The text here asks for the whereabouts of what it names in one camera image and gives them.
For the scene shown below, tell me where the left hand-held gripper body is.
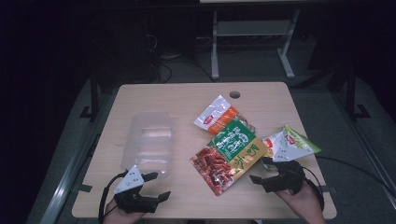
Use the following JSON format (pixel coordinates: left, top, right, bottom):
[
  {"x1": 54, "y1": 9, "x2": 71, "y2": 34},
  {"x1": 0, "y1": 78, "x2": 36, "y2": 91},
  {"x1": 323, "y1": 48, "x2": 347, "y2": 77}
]
[{"x1": 113, "y1": 164, "x2": 159, "y2": 215}]

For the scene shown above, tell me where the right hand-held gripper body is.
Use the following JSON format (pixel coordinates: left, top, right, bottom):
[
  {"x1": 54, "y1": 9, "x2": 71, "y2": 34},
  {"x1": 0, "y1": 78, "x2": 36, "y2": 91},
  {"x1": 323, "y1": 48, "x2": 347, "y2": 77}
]
[{"x1": 262, "y1": 145, "x2": 314, "y2": 194}]

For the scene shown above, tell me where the clear plastic container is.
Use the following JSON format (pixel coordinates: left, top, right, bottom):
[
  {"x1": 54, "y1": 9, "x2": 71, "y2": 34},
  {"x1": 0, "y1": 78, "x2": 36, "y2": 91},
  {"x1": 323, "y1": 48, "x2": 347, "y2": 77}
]
[{"x1": 120, "y1": 111, "x2": 175, "y2": 180}]

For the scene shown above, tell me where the green yellow snack packet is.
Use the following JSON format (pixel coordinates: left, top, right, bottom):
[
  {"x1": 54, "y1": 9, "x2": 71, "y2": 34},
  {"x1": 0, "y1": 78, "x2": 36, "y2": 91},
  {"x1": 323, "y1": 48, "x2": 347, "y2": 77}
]
[{"x1": 190, "y1": 119, "x2": 269, "y2": 197}]

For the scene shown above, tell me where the white green snack packet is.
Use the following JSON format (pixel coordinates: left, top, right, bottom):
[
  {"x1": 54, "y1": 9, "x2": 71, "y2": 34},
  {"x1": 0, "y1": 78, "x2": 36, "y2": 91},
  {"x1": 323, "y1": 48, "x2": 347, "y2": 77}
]
[{"x1": 262, "y1": 125, "x2": 322, "y2": 163}]

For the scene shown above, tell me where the orange white snack packet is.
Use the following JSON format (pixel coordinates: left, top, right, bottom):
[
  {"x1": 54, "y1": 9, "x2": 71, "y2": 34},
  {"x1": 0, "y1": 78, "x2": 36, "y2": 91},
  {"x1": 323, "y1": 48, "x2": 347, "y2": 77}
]
[{"x1": 193, "y1": 94, "x2": 257, "y2": 135}]

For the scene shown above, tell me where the person's left hand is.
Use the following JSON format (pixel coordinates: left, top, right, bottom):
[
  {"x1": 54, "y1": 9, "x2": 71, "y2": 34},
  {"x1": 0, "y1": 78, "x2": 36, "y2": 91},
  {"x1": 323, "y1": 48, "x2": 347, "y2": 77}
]
[{"x1": 102, "y1": 199, "x2": 146, "y2": 224}]

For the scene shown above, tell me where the person's right hand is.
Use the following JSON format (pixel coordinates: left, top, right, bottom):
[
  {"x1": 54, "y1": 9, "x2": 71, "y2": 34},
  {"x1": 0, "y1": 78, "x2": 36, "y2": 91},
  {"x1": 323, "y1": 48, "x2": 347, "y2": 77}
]
[{"x1": 275, "y1": 182, "x2": 327, "y2": 224}]

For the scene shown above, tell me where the black metal stand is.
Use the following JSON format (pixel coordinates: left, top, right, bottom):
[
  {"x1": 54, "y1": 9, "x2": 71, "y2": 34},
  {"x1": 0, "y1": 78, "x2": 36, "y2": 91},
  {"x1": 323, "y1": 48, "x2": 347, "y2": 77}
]
[
  {"x1": 78, "y1": 70, "x2": 101, "y2": 122},
  {"x1": 345, "y1": 64, "x2": 372, "y2": 121}
]

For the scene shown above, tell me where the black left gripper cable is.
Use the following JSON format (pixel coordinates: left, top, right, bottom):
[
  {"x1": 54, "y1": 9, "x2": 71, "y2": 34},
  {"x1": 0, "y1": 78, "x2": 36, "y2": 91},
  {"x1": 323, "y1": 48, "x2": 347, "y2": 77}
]
[{"x1": 98, "y1": 170, "x2": 129, "y2": 224}]

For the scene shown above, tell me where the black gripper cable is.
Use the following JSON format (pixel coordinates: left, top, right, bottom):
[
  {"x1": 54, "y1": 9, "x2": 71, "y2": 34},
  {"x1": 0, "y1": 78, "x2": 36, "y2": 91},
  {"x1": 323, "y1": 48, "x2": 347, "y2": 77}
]
[
  {"x1": 301, "y1": 165, "x2": 325, "y2": 213},
  {"x1": 98, "y1": 170, "x2": 129, "y2": 224}
]

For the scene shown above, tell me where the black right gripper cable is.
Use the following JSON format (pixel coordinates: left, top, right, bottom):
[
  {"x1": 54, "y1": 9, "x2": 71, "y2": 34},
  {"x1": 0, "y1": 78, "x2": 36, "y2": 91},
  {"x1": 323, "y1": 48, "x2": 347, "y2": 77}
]
[{"x1": 301, "y1": 165, "x2": 325, "y2": 213}]

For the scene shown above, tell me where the black floor cable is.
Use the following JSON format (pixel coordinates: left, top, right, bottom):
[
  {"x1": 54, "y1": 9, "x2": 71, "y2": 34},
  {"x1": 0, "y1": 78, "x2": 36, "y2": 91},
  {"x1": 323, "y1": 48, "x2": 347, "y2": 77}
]
[{"x1": 314, "y1": 154, "x2": 396, "y2": 195}]

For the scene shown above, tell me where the tangle of black cables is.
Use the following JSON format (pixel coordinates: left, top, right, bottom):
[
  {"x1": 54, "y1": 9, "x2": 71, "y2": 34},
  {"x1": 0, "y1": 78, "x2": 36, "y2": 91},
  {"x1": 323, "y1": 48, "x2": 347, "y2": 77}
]
[{"x1": 143, "y1": 27, "x2": 217, "y2": 84}]

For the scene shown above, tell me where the white metal desk frame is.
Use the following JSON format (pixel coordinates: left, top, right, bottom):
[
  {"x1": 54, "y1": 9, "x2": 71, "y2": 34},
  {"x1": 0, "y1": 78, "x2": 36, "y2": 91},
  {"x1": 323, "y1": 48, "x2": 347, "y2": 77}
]
[{"x1": 199, "y1": 0, "x2": 302, "y2": 80}]

